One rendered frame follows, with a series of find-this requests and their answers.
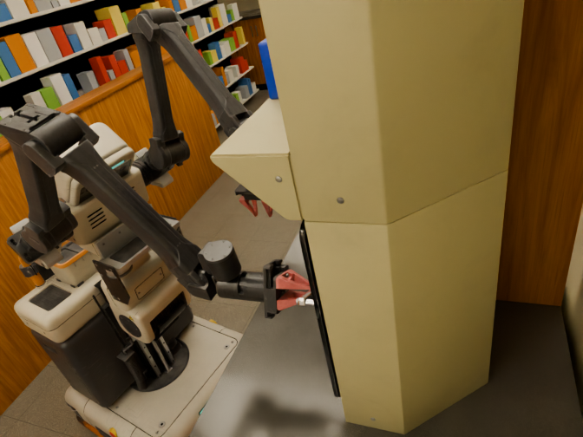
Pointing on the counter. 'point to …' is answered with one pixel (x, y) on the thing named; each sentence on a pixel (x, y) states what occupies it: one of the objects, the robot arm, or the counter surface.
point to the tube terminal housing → (401, 186)
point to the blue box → (268, 69)
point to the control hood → (263, 160)
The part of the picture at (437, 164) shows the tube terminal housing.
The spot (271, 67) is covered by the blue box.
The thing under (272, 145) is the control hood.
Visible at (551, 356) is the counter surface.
